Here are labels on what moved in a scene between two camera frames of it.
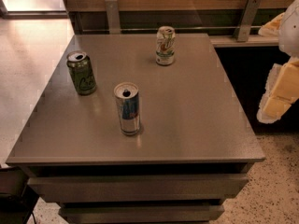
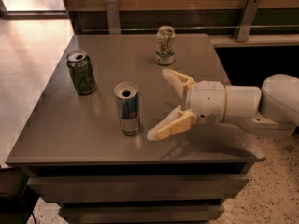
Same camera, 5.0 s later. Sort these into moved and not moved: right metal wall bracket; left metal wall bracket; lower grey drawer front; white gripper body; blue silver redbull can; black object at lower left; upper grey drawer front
Moved: white gripper body
Not moved: right metal wall bracket; left metal wall bracket; blue silver redbull can; black object at lower left; upper grey drawer front; lower grey drawer front
